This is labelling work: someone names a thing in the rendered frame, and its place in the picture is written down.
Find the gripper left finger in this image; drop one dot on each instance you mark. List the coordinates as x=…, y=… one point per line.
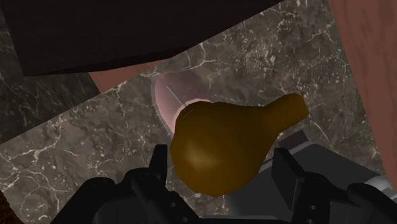
x=136, y=198

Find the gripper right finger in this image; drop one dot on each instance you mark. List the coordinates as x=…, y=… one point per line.
x=313, y=198

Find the dark grey flat box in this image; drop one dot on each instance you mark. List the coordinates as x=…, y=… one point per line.
x=328, y=161

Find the yellow-brown pear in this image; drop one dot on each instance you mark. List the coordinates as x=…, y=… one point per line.
x=217, y=145

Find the pink cup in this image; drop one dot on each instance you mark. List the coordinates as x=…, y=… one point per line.
x=169, y=96

